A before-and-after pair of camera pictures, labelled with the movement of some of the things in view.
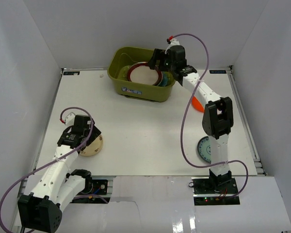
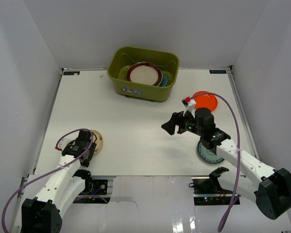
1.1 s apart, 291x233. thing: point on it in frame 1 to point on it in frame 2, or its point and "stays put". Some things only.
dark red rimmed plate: x=140 y=73 stays put
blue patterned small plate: x=204 y=148 stays put
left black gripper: x=94 y=132 to x=88 y=155
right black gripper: x=158 y=55 to x=175 y=120
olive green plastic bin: x=120 y=58 stays put
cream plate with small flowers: x=93 y=148 stays put
